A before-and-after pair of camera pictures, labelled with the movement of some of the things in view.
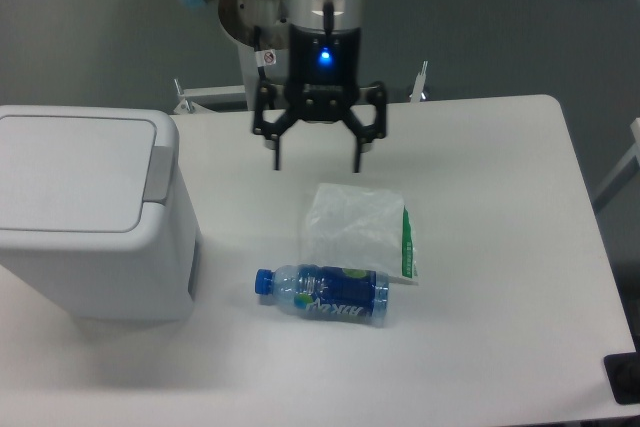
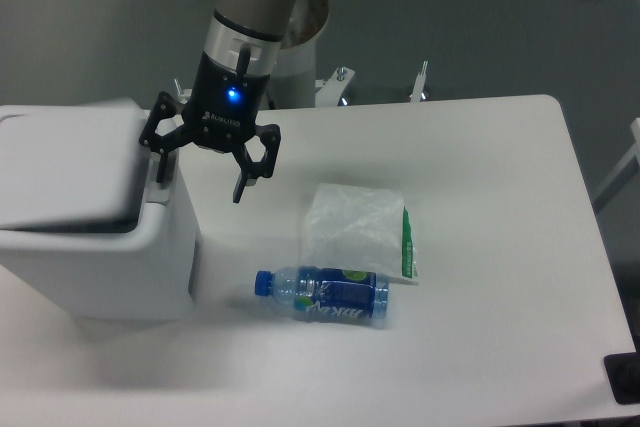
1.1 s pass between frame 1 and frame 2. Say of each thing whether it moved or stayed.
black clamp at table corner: stayed
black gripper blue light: moved
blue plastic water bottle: stayed
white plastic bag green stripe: stayed
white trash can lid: moved
